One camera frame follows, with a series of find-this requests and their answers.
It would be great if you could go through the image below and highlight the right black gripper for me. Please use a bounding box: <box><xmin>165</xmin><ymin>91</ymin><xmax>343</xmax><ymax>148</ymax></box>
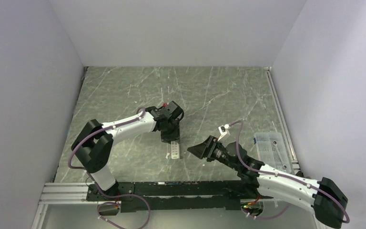
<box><xmin>187</xmin><ymin>135</ymin><xmax>239</xmax><ymax>171</ymax></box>

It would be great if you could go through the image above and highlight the white remote control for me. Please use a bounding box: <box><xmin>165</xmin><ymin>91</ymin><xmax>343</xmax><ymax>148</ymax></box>
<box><xmin>170</xmin><ymin>141</ymin><xmax>180</xmax><ymax>159</ymax></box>

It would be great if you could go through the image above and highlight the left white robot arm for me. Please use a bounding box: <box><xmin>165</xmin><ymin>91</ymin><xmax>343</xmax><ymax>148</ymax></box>
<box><xmin>68</xmin><ymin>101</ymin><xmax>184</xmax><ymax>200</ymax></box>

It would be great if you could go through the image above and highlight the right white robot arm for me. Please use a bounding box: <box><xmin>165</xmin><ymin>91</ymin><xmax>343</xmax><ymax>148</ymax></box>
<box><xmin>187</xmin><ymin>135</ymin><xmax>350</xmax><ymax>229</ymax></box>

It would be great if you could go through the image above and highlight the clear plastic box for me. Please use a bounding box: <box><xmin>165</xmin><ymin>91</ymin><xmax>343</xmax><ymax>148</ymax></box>
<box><xmin>254</xmin><ymin>132</ymin><xmax>293</xmax><ymax>174</ymax></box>

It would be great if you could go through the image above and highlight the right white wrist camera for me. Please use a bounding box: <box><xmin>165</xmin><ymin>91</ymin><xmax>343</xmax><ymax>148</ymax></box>
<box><xmin>218</xmin><ymin>124</ymin><xmax>230</xmax><ymax>143</ymax></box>

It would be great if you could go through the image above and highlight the aluminium rail right edge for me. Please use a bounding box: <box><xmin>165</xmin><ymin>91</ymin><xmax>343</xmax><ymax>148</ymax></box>
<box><xmin>264</xmin><ymin>67</ymin><xmax>300</xmax><ymax>169</ymax></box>

